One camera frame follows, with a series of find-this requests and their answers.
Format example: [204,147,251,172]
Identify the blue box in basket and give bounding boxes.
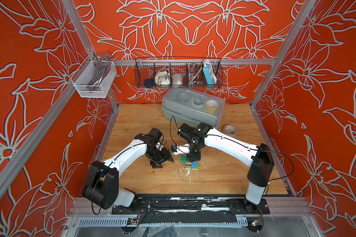
[202,64,217,86]

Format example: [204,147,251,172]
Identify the white crumpled item in basket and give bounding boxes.
[154,71,171,87]

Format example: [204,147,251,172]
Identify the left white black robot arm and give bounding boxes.
[82,128,174,209]

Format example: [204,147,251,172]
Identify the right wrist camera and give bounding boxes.
[171,144,190,156]

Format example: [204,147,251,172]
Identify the grey plastic toolbox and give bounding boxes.
[161,88,225,128]

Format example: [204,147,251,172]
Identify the clear tape roll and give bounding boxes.
[222,124,237,138]

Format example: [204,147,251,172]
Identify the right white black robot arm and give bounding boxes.
[172,123,275,206]

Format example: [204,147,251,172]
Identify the clear plastic bin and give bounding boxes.
[72,58,117,98]

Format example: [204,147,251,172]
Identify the black wire basket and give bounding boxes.
[134,56,223,89]

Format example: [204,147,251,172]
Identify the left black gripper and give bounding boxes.
[147,147,175,167]

